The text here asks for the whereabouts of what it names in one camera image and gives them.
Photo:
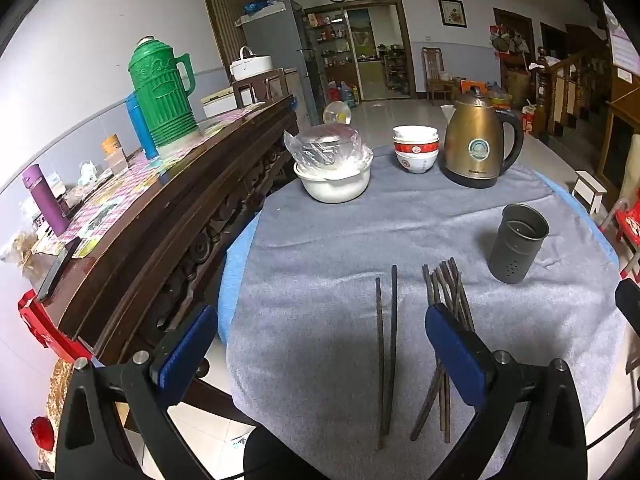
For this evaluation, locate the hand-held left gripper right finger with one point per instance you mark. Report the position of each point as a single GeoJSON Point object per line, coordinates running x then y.
{"type": "Point", "coordinates": [455, 355]}

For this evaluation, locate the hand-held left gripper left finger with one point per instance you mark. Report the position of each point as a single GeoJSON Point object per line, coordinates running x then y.
{"type": "Point", "coordinates": [187, 347]}

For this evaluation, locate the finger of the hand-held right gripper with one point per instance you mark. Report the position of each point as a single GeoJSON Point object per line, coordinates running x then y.
{"type": "Point", "coordinates": [631, 307]}

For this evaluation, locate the dark wooden chopstick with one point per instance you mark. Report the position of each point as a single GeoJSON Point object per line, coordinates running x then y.
{"type": "Point", "coordinates": [393, 335]}

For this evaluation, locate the bundle of dark chopsticks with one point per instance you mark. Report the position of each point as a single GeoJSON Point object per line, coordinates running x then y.
{"type": "Point", "coordinates": [445, 285]}

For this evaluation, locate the thin dark metal rod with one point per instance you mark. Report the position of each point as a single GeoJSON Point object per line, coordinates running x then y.
{"type": "Point", "coordinates": [380, 360]}

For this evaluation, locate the grey metal chopstick holder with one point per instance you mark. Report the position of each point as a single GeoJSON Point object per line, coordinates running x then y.
{"type": "Point", "coordinates": [515, 255]}

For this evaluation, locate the blue tablecloth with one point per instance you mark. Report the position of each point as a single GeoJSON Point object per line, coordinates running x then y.
{"type": "Point", "coordinates": [235, 280]}

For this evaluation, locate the red child chair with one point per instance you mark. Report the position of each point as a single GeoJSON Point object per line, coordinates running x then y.
{"type": "Point", "coordinates": [627, 220]}

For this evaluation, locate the small white stool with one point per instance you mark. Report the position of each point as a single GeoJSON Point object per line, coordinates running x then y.
{"type": "Point", "coordinates": [589, 187]}

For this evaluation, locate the woven basket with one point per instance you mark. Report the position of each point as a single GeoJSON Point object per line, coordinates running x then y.
{"type": "Point", "coordinates": [60, 405]}

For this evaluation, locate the red box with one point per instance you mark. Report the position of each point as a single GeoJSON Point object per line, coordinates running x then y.
{"type": "Point", "coordinates": [45, 330]}

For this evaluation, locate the grey tablecloth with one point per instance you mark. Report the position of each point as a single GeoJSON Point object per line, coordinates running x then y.
{"type": "Point", "coordinates": [325, 285]}

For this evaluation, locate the dark wooden sideboard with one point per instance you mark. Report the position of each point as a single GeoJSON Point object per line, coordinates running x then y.
{"type": "Point", "coordinates": [175, 200]}

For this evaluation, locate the black phone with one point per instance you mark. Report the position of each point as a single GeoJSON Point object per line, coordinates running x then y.
{"type": "Point", "coordinates": [57, 270]}

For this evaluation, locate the checkered table cover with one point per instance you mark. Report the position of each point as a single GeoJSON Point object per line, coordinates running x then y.
{"type": "Point", "coordinates": [125, 185]}

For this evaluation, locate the purple bottle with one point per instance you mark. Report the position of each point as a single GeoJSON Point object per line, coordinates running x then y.
{"type": "Point", "coordinates": [45, 200]}

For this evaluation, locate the small orange-topped box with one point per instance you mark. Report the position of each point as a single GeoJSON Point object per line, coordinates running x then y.
{"type": "Point", "coordinates": [114, 152]}

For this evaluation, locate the gold electric kettle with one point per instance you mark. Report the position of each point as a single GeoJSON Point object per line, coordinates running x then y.
{"type": "Point", "coordinates": [475, 145]}

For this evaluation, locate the blue bottle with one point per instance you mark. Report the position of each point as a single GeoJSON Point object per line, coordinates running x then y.
{"type": "Point", "coordinates": [140, 130]}

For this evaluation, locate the wooden stair railing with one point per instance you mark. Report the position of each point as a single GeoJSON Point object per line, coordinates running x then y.
{"type": "Point", "coordinates": [560, 90]}

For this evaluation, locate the white cup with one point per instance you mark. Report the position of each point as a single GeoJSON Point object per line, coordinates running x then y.
{"type": "Point", "coordinates": [447, 112]}

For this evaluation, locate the cream box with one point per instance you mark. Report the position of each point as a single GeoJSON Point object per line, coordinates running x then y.
{"type": "Point", "coordinates": [219, 104]}

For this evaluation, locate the green thermos jug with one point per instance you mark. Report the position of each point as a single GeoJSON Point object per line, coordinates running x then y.
{"type": "Point", "coordinates": [160, 90]}

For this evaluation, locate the orange cardboard box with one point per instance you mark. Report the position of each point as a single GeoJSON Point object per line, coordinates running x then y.
{"type": "Point", "coordinates": [472, 87]}

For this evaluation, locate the small white fan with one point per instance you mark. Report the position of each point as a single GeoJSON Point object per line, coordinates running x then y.
{"type": "Point", "coordinates": [337, 114]}

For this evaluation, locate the dark wooden stand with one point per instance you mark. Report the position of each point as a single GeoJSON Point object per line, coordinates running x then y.
{"type": "Point", "coordinates": [260, 82]}

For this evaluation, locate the wooden chair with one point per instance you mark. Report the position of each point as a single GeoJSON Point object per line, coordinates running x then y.
{"type": "Point", "coordinates": [432, 67]}

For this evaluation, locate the grey refrigerator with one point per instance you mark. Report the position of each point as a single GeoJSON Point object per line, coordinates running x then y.
{"type": "Point", "coordinates": [275, 45]}

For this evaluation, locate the wooden display shelf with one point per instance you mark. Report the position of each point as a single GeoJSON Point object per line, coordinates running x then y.
{"type": "Point", "coordinates": [332, 45]}

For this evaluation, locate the brown door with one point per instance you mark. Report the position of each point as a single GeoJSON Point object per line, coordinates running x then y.
{"type": "Point", "coordinates": [225, 15]}

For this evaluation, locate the pink wall calendar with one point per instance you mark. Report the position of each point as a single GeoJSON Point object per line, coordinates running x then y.
{"type": "Point", "coordinates": [625, 40]}

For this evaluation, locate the framed wall picture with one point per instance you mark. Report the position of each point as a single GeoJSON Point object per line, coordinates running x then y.
{"type": "Point", "coordinates": [453, 12]}

